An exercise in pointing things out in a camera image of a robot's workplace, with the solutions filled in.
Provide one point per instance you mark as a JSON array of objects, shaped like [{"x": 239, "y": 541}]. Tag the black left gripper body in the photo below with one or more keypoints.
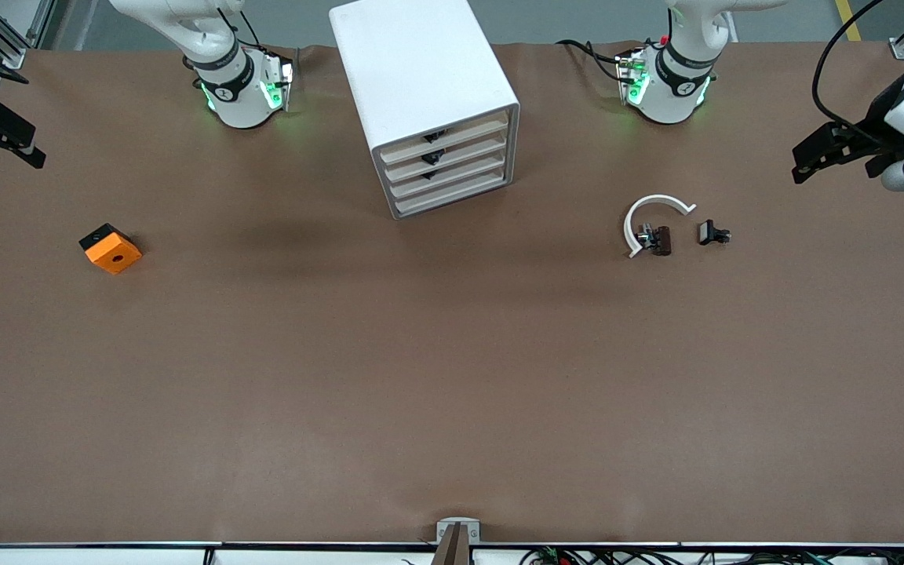
[{"x": 880, "y": 118}]

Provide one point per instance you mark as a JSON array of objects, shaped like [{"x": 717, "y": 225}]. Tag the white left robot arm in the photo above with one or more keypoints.
[{"x": 676, "y": 86}]

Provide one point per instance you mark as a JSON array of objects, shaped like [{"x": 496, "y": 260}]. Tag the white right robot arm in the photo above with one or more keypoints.
[{"x": 240, "y": 94}]

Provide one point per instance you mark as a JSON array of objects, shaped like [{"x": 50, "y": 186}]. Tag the white drawer cabinet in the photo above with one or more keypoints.
[{"x": 421, "y": 63}]

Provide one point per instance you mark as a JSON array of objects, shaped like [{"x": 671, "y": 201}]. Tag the small black clip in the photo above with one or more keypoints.
[{"x": 709, "y": 232}]

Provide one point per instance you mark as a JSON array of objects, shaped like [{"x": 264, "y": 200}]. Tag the orange and black box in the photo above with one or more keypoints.
[{"x": 116, "y": 255}]

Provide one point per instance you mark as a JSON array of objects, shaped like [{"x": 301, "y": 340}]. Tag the white curved plastic part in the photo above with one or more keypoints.
[{"x": 656, "y": 198}]

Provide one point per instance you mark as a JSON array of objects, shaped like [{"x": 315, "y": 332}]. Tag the brown block with metal clip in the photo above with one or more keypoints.
[{"x": 661, "y": 240}]

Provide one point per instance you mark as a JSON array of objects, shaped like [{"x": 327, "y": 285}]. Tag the brown table cover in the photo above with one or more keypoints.
[{"x": 452, "y": 392}]

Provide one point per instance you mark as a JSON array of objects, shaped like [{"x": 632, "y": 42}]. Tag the grey metal bracket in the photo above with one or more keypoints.
[{"x": 458, "y": 523}]

